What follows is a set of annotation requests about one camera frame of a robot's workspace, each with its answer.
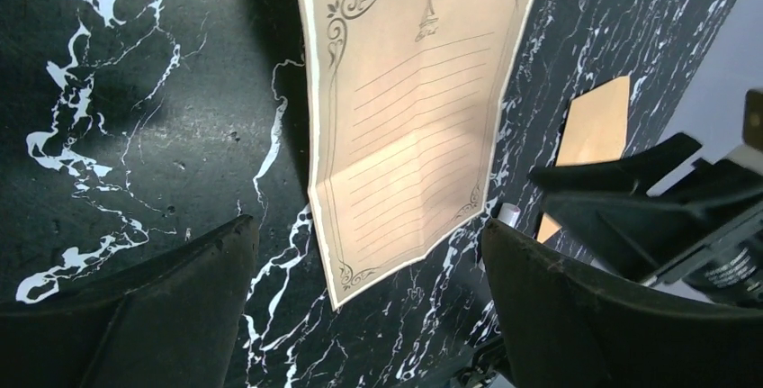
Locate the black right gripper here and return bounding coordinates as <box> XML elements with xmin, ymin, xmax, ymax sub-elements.
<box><xmin>528</xmin><ymin>89</ymin><xmax>762</xmax><ymax>308</ymax></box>

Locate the brown paper envelope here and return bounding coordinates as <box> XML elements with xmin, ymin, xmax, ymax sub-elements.
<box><xmin>535</xmin><ymin>76</ymin><xmax>632</xmax><ymax>244</ymax></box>

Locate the tan lined letter paper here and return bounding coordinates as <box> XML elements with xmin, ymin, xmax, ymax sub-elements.
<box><xmin>298</xmin><ymin>0</ymin><xmax>534</xmax><ymax>309</ymax></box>

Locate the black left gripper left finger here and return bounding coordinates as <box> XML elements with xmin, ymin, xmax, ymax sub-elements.
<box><xmin>1</xmin><ymin>215</ymin><xmax>258</xmax><ymax>387</ymax></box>

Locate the green white glue stick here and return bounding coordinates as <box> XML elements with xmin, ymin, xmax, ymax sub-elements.
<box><xmin>497</xmin><ymin>203</ymin><xmax>521</xmax><ymax>228</ymax></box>

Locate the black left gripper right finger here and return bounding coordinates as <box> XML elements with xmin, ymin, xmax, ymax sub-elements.
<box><xmin>481</xmin><ymin>220</ymin><xmax>762</xmax><ymax>387</ymax></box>

